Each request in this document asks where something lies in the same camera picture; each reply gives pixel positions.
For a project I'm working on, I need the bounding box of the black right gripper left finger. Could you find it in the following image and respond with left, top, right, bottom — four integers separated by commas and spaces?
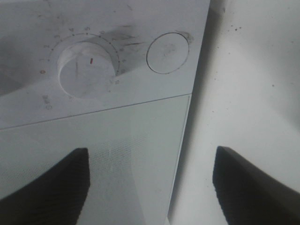
0, 148, 90, 225

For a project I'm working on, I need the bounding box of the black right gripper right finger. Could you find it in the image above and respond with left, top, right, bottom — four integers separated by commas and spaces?
212, 146, 300, 225

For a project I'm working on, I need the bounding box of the white round knob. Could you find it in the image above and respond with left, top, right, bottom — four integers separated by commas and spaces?
57, 42, 116, 99

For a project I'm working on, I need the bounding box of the round white door button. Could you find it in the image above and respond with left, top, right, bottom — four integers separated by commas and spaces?
146, 32, 189, 74

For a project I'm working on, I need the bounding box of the white microwave oven body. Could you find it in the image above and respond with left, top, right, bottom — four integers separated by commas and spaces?
0, 0, 210, 129

